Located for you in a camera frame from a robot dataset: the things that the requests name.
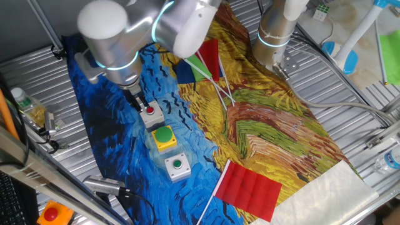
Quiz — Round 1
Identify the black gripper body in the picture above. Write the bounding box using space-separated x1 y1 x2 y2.
124 88 148 111

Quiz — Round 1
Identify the grey box red button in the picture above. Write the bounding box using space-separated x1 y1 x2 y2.
139 100 166 129

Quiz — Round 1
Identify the yellow box green mushroom button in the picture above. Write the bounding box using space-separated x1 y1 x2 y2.
151 125 178 153

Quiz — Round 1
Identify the painted wheat field cloth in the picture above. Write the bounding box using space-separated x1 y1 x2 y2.
61 1 363 225

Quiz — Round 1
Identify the small blue flag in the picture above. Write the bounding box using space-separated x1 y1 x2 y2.
174 57 235 107

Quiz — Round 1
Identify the small green flag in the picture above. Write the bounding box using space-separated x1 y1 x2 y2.
184 54 236 103

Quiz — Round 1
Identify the grey box green button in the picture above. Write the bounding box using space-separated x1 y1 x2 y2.
164 152 192 183

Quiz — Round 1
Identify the small red flag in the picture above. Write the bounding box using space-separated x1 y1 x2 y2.
195 38 228 111

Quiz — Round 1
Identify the clear bottle yellow liquid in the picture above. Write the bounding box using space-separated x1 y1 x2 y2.
10 87 48 128

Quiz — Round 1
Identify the thin metal rod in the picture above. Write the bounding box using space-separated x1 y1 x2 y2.
26 0 65 54

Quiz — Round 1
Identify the orange pole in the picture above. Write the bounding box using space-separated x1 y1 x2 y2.
0 89 20 141

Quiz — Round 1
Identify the orange emergency stop box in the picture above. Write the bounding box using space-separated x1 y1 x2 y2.
36 200 75 225

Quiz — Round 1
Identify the large red flag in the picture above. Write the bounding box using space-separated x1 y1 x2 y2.
196 158 283 225

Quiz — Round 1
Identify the black keyboard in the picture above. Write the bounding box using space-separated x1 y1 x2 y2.
0 171 29 225

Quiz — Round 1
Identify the white shiny sheet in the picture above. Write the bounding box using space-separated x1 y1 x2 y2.
249 159 380 225

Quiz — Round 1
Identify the white rubiks cube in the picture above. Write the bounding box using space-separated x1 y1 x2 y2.
313 3 331 22

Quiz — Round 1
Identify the blue white desk lamp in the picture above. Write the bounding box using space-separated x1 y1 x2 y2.
321 0 400 75

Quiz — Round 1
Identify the clear water bottle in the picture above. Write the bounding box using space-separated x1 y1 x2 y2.
374 146 400 175

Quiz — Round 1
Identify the large green flag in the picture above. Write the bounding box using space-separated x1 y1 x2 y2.
374 20 400 86

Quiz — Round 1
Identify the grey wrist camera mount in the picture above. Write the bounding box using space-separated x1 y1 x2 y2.
74 51 106 84

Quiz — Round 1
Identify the black camera cable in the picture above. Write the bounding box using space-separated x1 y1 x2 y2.
117 187 158 225

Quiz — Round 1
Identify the silver ribbed camera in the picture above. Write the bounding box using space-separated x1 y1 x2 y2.
82 174 126 197

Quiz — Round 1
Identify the aluminium frame bar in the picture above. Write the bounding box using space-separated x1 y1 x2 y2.
0 124 126 225

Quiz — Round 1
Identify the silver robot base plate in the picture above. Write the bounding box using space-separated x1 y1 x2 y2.
274 49 301 74

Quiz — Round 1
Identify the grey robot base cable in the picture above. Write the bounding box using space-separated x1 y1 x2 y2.
273 62 399 126

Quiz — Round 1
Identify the black base cable bundle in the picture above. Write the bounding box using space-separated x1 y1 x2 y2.
290 29 390 128

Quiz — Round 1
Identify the aluminium profile rail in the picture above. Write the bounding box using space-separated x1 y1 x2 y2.
365 120 400 150

